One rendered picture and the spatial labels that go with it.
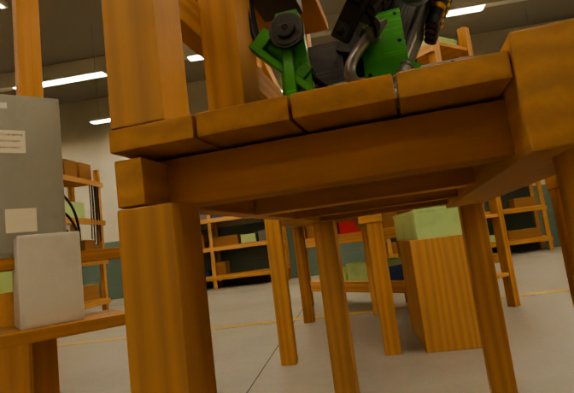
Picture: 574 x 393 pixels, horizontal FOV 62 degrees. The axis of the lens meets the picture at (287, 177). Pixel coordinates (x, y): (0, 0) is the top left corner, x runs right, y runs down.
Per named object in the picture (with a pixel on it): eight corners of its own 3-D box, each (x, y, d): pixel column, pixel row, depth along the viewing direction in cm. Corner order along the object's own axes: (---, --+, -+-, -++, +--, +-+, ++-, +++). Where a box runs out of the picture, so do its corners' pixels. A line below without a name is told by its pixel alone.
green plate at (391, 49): (412, 89, 128) (401, 26, 136) (411, 71, 121) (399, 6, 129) (369, 97, 131) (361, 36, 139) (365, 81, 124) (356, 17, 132)
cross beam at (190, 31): (299, 126, 209) (296, 107, 211) (130, -27, 84) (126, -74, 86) (288, 128, 210) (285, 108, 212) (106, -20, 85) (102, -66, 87)
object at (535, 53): (482, 203, 196) (475, 167, 199) (671, 131, 52) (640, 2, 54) (446, 208, 200) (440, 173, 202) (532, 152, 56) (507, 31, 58)
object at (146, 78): (332, 194, 212) (304, -9, 226) (164, 119, 69) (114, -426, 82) (313, 196, 214) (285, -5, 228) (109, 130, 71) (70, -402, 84)
